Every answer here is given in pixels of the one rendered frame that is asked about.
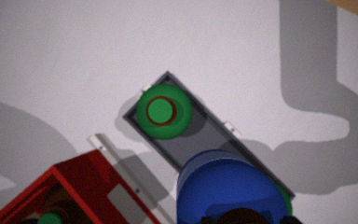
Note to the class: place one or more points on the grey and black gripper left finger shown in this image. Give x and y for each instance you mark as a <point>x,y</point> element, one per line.
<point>208,220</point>

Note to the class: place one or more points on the blue bottle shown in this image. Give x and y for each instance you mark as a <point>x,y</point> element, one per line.
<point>219,184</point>

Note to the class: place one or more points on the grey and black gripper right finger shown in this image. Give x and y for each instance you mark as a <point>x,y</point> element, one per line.
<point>290,220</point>

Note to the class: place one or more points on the dark grey rectangular tray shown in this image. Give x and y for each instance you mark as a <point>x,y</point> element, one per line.
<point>205,132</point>

